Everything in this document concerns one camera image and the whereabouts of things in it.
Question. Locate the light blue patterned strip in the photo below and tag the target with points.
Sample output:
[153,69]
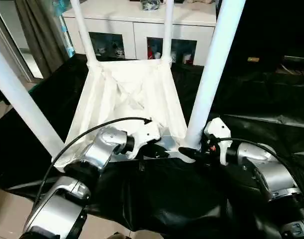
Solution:
[66,37]

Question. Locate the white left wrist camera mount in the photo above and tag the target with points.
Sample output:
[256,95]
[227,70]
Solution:
[147,132]

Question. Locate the white plastic table top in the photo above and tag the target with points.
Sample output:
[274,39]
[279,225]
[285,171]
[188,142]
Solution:
[129,84]

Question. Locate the black box with yellow label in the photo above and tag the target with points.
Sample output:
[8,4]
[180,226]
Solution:
[261,30]

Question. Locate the dark crumpled object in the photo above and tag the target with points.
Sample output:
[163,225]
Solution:
[150,5]

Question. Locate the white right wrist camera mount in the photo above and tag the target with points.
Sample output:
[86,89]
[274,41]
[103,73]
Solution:
[218,127]

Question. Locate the dark metal rail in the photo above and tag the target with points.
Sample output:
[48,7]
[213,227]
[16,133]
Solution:
[297,59]

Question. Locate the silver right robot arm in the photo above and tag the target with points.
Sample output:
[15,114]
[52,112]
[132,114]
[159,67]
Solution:
[274,171]

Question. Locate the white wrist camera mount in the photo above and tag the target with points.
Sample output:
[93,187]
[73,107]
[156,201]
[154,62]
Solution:
[218,127]
[147,132]

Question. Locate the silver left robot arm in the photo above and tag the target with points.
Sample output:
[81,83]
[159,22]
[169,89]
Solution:
[102,147]

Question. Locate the white plastic table leg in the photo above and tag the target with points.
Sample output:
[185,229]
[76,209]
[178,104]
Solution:
[84,32]
[167,30]
[211,74]
[25,99]

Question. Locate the grey-brown curtain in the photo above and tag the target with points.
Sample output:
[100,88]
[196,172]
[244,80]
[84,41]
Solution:
[40,37]

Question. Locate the white glass-door cabinet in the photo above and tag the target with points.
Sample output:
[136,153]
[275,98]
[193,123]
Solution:
[112,22]

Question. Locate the black plastic mat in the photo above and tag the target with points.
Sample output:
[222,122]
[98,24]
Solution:
[167,199]

